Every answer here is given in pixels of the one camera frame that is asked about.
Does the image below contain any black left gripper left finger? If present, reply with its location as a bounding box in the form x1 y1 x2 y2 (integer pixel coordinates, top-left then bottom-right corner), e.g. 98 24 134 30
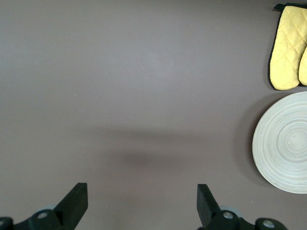
0 182 88 230

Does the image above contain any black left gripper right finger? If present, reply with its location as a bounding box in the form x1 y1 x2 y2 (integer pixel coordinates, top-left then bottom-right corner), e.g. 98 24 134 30
197 184 288 230

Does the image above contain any round wooden plate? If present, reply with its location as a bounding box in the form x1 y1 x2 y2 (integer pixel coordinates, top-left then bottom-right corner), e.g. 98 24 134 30
252 91 307 194

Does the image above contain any brown table cover sheet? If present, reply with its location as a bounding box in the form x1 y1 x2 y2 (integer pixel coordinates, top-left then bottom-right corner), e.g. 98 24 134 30
0 0 307 230

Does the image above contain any yellow quilted oven mitt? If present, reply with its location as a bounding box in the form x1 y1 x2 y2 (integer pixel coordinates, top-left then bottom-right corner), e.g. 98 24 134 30
268 2 307 92
298 42 307 87

